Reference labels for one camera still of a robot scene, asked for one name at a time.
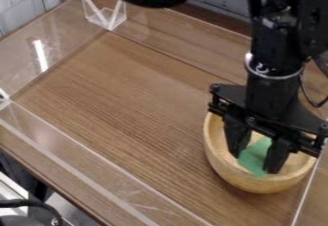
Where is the black cable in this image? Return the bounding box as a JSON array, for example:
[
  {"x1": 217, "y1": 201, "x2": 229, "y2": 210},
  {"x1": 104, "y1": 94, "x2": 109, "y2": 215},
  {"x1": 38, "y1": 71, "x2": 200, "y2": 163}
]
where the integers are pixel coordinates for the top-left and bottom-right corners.
[{"x1": 299, "y1": 56, "x2": 328, "y2": 109}]

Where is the green rectangular block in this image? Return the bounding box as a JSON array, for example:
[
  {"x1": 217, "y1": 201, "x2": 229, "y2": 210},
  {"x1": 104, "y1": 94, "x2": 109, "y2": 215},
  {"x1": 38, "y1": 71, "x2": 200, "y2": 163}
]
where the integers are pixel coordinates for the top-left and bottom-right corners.
[{"x1": 237, "y1": 137, "x2": 272, "y2": 178}]

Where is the clear acrylic tray wall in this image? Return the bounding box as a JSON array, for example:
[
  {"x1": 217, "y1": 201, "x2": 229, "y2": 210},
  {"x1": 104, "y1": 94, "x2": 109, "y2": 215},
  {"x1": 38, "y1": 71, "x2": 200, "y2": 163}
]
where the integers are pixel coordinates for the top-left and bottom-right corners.
[{"x1": 0, "y1": 0, "x2": 328, "y2": 226}]

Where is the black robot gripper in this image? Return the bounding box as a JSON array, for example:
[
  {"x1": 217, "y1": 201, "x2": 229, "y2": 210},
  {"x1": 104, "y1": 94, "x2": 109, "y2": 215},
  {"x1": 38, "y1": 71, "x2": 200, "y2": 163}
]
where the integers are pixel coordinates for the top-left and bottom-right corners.
[{"x1": 209, "y1": 73, "x2": 328, "y2": 174}]

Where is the clear acrylic corner bracket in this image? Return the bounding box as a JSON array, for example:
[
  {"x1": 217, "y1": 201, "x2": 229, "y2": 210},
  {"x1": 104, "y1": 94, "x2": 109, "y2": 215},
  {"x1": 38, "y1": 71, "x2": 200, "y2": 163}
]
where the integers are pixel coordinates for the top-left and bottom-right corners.
[{"x1": 82, "y1": 0, "x2": 128, "y2": 31}]

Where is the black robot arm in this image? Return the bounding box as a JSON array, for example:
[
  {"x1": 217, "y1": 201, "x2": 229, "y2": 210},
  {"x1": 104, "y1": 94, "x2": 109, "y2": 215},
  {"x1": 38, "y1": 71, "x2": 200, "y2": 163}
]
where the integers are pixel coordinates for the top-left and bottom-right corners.
[{"x1": 124, "y1": 0, "x2": 328, "y2": 173}]

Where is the brown wooden bowl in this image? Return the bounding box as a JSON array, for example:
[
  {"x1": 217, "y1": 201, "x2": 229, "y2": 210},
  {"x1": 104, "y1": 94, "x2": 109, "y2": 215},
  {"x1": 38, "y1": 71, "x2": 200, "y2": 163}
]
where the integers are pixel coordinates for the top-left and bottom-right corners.
[{"x1": 204, "y1": 112, "x2": 316, "y2": 194}]

